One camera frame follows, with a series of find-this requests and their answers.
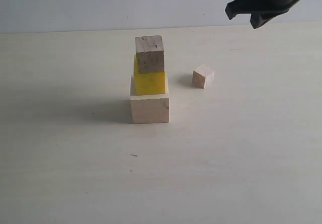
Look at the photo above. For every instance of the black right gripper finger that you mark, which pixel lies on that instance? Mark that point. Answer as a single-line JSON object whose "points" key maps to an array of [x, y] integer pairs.
{"points": [[260, 18], [237, 7]]}

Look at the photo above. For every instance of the small light wooden cube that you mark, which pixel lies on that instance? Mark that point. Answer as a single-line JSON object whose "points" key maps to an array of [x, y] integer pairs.
{"points": [[203, 75]]}

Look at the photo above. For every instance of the medium dark wooden cube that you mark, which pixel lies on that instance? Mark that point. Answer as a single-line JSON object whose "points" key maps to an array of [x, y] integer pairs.
{"points": [[150, 54]]}

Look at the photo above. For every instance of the yellow cube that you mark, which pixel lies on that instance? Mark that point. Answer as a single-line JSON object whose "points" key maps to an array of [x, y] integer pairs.
{"points": [[149, 83]]}

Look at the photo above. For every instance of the large light wooden cube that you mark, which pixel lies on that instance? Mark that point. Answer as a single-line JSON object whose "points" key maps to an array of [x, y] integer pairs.
{"points": [[147, 109]]}

